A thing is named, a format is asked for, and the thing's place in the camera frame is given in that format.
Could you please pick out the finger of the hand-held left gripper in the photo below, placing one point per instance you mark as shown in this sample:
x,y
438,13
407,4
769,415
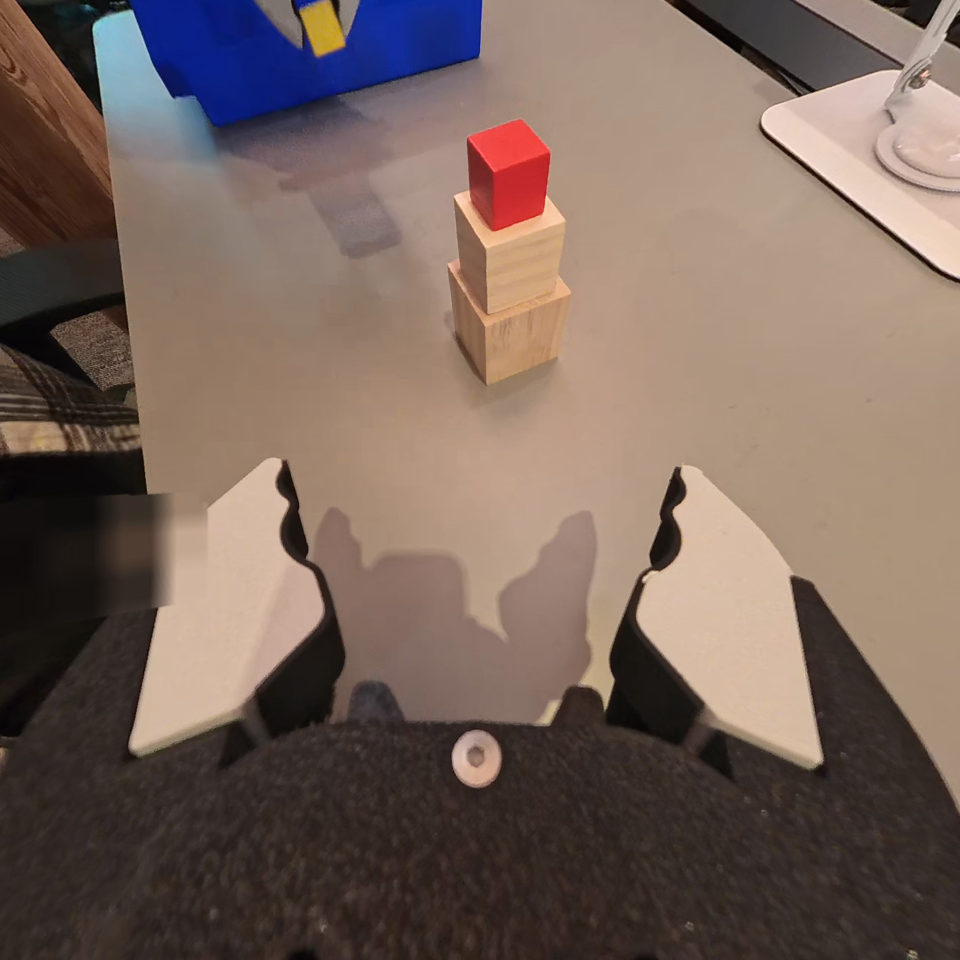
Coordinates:
x,y
349,11
281,15

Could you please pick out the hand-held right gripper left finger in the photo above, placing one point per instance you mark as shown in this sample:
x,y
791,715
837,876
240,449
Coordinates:
x,y
232,645

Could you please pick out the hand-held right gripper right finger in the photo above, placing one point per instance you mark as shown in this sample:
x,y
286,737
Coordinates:
x,y
720,645

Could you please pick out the yellow wooden cube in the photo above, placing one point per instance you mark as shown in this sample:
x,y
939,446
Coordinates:
x,y
322,30

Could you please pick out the blue plastic bin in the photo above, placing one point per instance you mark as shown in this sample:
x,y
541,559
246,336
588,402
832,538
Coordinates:
x,y
405,52

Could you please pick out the red wooden cube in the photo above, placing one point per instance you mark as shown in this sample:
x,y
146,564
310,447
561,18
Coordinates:
x,y
514,180

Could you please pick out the medium plain wooden cube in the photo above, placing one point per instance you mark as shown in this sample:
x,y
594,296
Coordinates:
x,y
517,266

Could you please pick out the large plain wooden cube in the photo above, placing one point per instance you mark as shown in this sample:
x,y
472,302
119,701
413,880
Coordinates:
x,y
517,341

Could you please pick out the brown wooden panel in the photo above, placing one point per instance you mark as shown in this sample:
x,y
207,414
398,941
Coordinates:
x,y
45,142

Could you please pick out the person's plaid shirt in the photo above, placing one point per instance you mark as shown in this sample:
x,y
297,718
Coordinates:
x,y
60,405

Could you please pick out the black chair armrest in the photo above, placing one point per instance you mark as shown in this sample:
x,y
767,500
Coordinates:
x,y
52,289

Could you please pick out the white document stand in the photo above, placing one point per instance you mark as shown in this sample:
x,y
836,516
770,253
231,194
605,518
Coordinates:
x,y
832,150

